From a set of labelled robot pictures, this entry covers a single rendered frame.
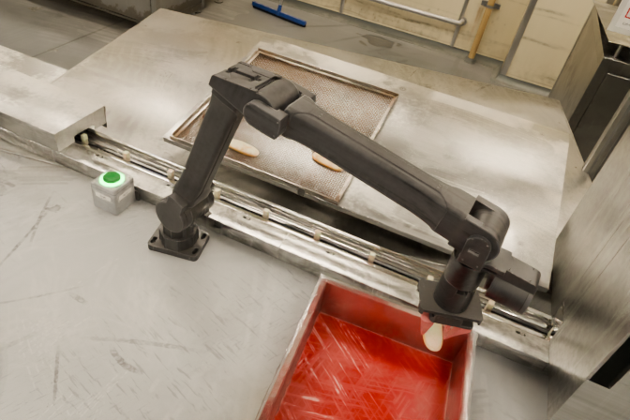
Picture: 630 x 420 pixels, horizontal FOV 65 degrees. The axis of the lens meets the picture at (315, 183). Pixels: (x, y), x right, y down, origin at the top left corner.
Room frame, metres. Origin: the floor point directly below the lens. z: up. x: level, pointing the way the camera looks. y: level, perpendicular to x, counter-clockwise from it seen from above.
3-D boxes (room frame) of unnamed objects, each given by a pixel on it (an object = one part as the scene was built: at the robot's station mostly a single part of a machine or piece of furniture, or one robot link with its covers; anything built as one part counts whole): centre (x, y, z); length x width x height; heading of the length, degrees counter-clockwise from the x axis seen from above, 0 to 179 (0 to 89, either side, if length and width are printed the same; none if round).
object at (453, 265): (0.54, -0.26, 1.15); 0.07 x 0.06 x 0.07; 66
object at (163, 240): (0.78, 0.29, 0.86); 0.12 x 0.09 x 0.08; 84
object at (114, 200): (0.87, 0.48, 0.84); 0.08 x 0.08 x 0.11; 73
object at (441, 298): (0.54, -0.25, 1.09); 0.10 x 0.07 x 0.07; 90
